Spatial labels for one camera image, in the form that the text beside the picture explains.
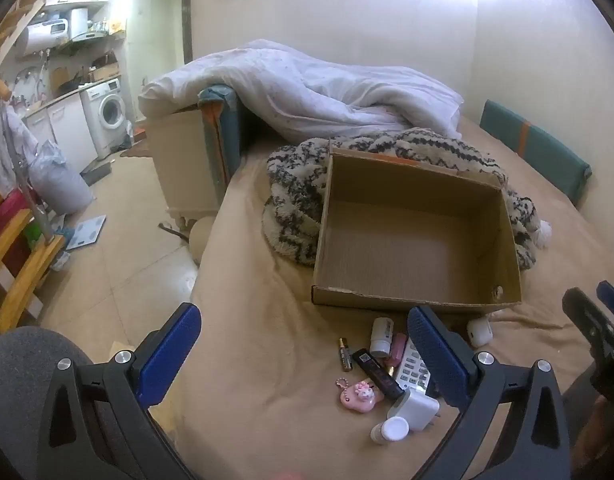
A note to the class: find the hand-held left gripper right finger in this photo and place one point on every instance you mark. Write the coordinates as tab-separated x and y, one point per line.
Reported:
437	360

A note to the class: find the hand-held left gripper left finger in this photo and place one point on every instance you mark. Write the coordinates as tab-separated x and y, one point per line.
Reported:
172	355

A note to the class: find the white remote control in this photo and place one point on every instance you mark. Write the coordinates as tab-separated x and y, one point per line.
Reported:
412	372

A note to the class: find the pink tube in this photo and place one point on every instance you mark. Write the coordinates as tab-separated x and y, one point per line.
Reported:
397	350

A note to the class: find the white earbuds case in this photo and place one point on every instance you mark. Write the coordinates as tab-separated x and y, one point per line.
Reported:
479	332

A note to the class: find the white charger plug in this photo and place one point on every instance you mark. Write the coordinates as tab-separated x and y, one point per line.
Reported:
414	407

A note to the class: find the white labelled bottle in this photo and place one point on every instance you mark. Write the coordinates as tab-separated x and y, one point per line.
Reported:
381	337

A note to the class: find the black stick device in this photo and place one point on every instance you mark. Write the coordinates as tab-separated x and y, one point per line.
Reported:
377	372

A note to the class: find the small white bottle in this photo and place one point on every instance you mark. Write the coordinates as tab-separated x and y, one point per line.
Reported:
389	430

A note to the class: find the cardboard box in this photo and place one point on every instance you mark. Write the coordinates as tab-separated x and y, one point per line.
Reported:
412	240

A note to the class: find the gold and black battery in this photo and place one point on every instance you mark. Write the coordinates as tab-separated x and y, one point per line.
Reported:
343	355

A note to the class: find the beige bed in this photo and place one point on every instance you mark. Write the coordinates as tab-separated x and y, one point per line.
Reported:
267	310

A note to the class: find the bathroom scale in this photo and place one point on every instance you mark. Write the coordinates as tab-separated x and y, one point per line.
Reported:
87	230

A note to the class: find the teal cushion with orange stripe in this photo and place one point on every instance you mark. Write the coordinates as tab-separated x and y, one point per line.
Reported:
537	155

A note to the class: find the wooden railing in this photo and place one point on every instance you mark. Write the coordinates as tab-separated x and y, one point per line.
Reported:
17	280

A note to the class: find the brown floor mat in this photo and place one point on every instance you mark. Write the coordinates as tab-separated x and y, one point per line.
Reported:
136	149

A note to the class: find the grey plastic bag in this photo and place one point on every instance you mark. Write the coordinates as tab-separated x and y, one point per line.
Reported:
57	180

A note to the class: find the magenta bag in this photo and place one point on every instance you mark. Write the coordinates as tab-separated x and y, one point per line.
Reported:
7	225

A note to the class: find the black patterned fuzzy blanket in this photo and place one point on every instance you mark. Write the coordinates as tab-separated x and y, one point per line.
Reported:
297	185

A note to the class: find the teal cushion with orange edge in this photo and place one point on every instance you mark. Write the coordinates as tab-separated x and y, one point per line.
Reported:
227	130

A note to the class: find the white kitchen cabinet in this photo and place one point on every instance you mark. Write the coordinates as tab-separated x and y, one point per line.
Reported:
67	125

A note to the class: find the white washing machine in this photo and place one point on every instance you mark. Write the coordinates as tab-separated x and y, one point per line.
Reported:
109	110

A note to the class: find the white hanging cloth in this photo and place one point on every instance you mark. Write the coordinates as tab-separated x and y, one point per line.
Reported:
7	145

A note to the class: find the white duvet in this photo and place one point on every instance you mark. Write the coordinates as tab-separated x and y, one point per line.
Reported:
312	90

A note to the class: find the small brown carton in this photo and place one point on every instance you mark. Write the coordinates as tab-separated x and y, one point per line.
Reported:
60	79

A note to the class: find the white cylindrical appliance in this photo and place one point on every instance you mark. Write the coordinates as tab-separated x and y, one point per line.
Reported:
80	24

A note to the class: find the white water heater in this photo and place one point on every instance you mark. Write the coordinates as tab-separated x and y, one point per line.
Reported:
42	35

